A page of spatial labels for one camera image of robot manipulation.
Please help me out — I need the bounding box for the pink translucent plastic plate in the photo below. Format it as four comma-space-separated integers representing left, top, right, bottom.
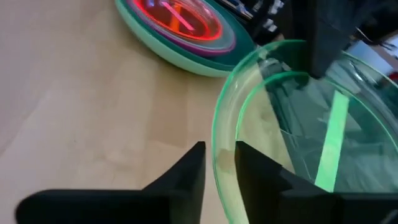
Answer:
133, 0, 223, 42

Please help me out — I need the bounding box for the green translucent plastic plate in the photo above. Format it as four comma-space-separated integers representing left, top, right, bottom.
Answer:
211, 39, 398, 224

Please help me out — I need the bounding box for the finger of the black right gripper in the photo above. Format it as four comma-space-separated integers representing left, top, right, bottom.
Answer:
306, 0, 351, 79

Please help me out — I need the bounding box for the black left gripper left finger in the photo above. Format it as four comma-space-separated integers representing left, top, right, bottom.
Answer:
14, 141, 206, 224

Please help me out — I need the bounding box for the orange translucent plastic plate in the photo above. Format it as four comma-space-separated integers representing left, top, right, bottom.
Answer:
133, 0, 223, 42

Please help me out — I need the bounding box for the dark green plastic bowl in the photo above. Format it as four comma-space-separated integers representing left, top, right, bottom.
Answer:
114, 0, 257, 78

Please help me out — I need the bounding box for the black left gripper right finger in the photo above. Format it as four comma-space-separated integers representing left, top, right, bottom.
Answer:
234, 141, 398, 224

